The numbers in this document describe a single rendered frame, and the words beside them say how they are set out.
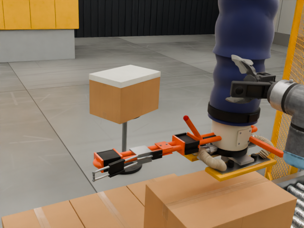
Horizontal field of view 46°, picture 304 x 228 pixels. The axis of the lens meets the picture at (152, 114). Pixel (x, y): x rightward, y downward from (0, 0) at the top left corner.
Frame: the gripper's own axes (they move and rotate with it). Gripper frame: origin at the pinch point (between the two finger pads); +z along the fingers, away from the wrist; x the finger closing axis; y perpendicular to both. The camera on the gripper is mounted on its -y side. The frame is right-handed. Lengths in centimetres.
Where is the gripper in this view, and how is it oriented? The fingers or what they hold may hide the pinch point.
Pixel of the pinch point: (226, 77)
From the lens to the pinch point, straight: 120.9
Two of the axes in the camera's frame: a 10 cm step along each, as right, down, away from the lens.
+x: 0.5, -9.4, -3.5
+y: 8.6, -1.4, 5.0
